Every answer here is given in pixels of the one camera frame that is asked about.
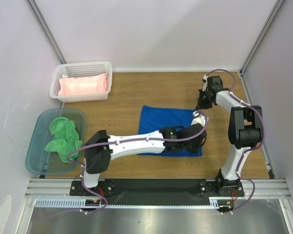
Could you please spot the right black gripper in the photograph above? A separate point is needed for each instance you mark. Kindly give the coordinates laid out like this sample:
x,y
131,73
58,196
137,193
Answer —
x,y
203,100

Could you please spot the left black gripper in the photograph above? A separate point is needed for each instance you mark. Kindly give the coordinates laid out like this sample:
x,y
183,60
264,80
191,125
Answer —
x,y
195,149

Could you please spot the blue towel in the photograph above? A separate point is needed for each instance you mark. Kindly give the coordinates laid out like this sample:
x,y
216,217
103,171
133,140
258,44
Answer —
x,y
153,119

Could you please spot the pink towel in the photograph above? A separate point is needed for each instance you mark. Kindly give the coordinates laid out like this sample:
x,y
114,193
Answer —
x,y
84,85

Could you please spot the white perforated plastic basket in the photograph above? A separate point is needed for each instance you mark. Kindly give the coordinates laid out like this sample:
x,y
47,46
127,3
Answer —
x,y
78,70

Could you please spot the green towel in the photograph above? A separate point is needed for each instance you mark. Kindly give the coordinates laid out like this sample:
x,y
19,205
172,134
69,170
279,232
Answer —
x,y
66,138

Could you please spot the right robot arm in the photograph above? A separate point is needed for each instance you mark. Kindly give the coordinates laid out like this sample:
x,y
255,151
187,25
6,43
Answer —
x,y
245,131

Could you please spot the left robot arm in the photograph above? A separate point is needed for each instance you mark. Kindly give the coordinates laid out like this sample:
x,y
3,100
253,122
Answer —
x,y
102,148

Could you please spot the blue translucent plastic tub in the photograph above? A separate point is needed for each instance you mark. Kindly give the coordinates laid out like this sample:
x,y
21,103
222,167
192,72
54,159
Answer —
x,y
40,162

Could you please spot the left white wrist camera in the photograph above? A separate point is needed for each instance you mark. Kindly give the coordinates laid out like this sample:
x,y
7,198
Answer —
x,y
199,118

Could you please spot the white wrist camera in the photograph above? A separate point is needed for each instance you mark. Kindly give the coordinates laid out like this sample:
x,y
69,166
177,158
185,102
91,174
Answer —
x,y
204,80
199,118

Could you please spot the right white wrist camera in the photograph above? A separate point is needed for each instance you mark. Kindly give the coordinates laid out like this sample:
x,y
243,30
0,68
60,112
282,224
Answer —
x,y
204,80

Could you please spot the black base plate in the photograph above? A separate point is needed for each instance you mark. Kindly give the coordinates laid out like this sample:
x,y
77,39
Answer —
x,y
163,192

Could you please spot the right aluminium frame post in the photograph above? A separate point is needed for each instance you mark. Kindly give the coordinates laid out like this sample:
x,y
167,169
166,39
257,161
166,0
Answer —
x,y
267,25

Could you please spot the aluminium frame post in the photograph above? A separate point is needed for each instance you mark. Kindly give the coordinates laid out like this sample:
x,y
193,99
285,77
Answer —
x,y
37,14
267,25

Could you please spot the slotted aluminium rail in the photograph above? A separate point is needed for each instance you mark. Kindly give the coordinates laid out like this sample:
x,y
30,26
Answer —
x,y
69,193

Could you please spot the left aluminium frame post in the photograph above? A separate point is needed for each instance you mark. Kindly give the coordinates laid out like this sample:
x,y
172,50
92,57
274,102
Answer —
x,y
37,14

